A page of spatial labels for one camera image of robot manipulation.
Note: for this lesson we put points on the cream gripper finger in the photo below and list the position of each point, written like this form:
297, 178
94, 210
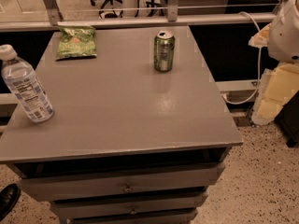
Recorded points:
260, 40
276, 89

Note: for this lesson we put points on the clear blue-label plastic bottle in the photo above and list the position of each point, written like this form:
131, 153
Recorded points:
22, 80

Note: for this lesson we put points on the green soda can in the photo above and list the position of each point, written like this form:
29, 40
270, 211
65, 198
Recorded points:
164, 44

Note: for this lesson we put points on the grey drawer cabinet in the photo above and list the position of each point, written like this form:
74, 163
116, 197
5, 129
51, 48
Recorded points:
126, 144

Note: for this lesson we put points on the green chip bag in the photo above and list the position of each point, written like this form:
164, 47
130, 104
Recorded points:
76, 42

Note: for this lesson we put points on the black shoe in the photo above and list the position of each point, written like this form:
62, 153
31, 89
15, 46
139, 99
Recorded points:
8, 198

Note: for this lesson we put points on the metal railing frame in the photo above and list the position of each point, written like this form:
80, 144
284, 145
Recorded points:
34, 15

